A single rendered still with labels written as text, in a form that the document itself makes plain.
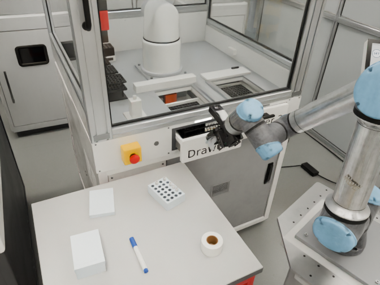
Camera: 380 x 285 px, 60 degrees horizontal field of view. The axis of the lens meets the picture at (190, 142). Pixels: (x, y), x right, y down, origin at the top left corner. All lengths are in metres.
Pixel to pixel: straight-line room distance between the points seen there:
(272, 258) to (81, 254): 1.31
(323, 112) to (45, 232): 0.97
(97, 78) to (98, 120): 0.16
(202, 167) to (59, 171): 1.41
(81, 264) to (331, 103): 0.85
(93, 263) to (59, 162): 1.81
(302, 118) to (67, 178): 1.94
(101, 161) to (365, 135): 0.91
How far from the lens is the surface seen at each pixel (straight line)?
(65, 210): 1.29
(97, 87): 1.16
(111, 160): 1.33
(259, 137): 1.02
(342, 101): 1.00
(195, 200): 1.27
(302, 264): 1.16
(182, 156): 1.32
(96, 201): 1.27
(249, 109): 1.01
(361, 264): 1.22
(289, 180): 2.65
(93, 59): 1.12
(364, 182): 0.92
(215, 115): 1.19
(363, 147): 0.87
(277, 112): 1.62
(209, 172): 1.62
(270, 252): 2.14
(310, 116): 1.05
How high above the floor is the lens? 1.66
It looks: 35 degrees down
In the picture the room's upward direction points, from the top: 3 degrees clockwise
